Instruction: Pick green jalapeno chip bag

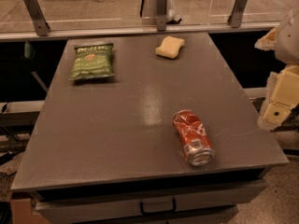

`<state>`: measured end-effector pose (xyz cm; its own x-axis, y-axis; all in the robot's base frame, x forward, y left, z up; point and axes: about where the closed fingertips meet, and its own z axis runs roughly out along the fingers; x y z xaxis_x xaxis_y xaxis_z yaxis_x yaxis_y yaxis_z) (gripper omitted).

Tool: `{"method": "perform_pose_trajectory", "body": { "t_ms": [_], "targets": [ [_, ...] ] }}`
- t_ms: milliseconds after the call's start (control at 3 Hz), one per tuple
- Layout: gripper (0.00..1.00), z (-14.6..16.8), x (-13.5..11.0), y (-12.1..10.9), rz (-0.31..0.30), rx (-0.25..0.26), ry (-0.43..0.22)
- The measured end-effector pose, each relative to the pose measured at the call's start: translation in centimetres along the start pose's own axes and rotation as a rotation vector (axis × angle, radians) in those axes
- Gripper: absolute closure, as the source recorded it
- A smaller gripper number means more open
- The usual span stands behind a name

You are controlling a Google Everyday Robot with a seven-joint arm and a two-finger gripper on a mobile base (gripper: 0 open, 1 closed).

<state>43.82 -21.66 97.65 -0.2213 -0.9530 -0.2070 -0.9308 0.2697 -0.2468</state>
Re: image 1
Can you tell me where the left metal rail bracket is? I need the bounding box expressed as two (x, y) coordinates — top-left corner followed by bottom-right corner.
(23, 0), (50, 36)

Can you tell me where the yellow sponge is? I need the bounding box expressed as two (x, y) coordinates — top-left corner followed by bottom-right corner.
(155, 36), (185, 59)

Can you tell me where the middle metal rail bracket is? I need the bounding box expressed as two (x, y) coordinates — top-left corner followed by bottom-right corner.
(156, 0), (167, 32)

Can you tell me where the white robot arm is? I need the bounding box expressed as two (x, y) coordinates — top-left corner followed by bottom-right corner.
(254, 6), (299, 130)

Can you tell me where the horizontal metal rail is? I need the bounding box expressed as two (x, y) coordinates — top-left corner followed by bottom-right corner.
(0, 21), (279, 42)

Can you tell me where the crushed orange soda can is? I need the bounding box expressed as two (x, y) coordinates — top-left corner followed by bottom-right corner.
(173, 110), (215, 166)

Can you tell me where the right metal rail bracket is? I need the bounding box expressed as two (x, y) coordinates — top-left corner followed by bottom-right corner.
(228, 0), (248, 28)

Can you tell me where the metal rail bracket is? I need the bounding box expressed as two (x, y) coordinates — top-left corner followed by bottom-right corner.
(228, 0), (248, 28)
(23, 0), (50, 36)
(156, 0), (167, 32)

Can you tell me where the green jalapeno chip bag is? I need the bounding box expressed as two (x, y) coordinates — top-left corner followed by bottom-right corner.
(69, 43), (114, 81)

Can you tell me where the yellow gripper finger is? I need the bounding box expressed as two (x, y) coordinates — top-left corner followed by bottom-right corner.
(254, 27), (278, 50)
(258, 65), (299, 130)

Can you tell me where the grey drawer with black handle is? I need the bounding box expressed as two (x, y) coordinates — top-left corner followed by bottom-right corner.
(36, 179), (267, 224)

